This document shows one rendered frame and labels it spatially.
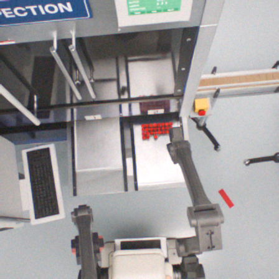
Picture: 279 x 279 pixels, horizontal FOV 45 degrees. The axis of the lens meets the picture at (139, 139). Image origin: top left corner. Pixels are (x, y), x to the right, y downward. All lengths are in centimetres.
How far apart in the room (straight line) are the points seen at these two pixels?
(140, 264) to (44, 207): 81
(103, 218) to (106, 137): 99
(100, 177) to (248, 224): 138
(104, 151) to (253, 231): 144
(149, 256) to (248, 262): 153
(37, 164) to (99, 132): 41
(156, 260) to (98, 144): 82
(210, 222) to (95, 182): 93
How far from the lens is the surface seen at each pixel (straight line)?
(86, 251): 129
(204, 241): 116
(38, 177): 207
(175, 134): 147
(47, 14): 105
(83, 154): 197
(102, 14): 106
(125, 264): 142
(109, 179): 192
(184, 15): 107
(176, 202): 278
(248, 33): 337
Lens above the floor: 276
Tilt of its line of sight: 75 degrees down
